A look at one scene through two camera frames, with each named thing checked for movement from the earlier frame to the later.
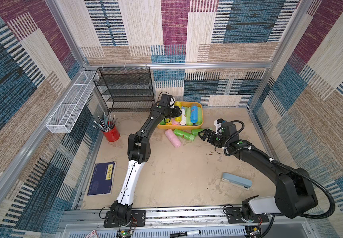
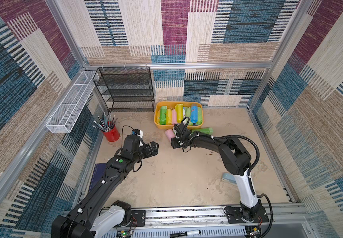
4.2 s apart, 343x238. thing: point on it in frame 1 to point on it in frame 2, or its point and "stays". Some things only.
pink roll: x=173 y=138 stays
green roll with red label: x=195 y=132 stays
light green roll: x=188 y=113 stays
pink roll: x=174 y=122 stays
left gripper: x=178 y=111 to x=154 y=149
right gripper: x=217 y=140 to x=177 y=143
